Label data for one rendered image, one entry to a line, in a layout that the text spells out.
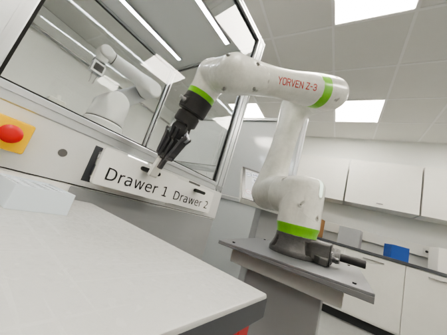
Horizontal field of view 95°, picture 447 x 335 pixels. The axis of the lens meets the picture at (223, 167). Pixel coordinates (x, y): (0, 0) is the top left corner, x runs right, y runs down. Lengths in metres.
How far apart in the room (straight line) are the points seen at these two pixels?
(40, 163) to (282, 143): 0.77
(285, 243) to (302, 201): 0.13
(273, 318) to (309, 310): 0.10
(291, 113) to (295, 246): 0.53
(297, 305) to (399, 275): 2.84
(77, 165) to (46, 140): 0.10
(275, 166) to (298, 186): 0.18
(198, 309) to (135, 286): 0.06
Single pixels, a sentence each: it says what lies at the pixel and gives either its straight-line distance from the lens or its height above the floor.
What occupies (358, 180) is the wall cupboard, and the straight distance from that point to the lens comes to 3.86.
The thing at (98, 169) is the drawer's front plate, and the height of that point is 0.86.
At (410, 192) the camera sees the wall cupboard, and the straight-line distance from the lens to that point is 3.92.
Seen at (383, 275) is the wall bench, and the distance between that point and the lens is 3.40.
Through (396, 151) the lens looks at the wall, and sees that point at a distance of 4.48.
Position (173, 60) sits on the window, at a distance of 0.97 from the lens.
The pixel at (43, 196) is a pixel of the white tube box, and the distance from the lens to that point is 0.45.
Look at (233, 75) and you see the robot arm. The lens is 0.56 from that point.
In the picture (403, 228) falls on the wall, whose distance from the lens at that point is 4.18.
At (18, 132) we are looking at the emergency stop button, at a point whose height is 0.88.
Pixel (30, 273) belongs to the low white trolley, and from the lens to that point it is 0.23.
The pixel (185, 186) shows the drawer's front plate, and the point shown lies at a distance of 0.94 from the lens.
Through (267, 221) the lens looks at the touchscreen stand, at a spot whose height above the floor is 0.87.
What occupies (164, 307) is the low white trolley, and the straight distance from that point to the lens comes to 0.20.
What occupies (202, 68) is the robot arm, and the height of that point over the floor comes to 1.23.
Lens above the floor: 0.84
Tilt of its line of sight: 12 degrees up
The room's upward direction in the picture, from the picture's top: 17 degrees clockwise
